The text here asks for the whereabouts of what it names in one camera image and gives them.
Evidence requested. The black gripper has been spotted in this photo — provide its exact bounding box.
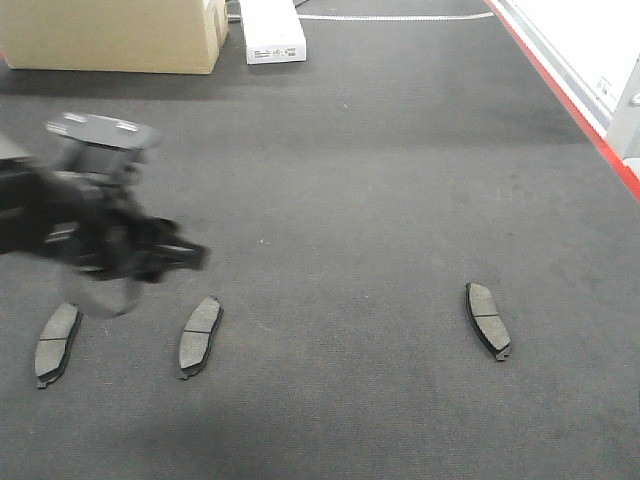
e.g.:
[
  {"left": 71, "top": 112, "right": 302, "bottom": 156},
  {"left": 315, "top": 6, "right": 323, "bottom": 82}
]
[{"left": 1, "top": 156, "right": 209, "bottom": 283}]

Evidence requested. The grey brake pad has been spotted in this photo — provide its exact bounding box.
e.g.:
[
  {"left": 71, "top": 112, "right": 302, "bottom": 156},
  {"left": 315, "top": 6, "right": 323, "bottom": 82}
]
[
  {"left": 34, "top": 303, "right": 83, "bottom": 389},
  {"left": 465, "top": 282, "right": 511, "bottom": 362},
  {"left": 178, "top": 296, "right": 223, "bottom": 380}
]

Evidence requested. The dark grey conveyor belt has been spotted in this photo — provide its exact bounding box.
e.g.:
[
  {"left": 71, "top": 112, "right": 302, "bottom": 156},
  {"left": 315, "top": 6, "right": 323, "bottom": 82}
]
[{"left": 1, "top": 1, "right": 639, "bottom": 479}]

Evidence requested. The white conveyor side guard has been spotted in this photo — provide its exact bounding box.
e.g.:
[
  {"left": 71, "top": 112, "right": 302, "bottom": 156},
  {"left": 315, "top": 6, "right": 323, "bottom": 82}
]
[{"left": 492, "top": 0, "right": 640, "bottom": 181}]

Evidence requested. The large cardboard box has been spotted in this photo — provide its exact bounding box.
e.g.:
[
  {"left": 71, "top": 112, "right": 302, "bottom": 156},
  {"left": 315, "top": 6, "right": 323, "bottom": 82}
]
[{"left": 1, "top": 0, "right": 228, "bottom": 75}]

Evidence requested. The white labelled box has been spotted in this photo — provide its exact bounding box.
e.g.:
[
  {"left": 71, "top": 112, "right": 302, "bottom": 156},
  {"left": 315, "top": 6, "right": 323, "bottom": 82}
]
[{"left": 240, "top": 0, "right": 307, "bottom": 65}]

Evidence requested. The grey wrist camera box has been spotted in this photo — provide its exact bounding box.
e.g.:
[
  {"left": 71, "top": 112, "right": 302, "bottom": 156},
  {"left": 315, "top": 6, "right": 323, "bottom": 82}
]
[{"left": 46, "top": 112, "right": 162, "bottom": 175}]

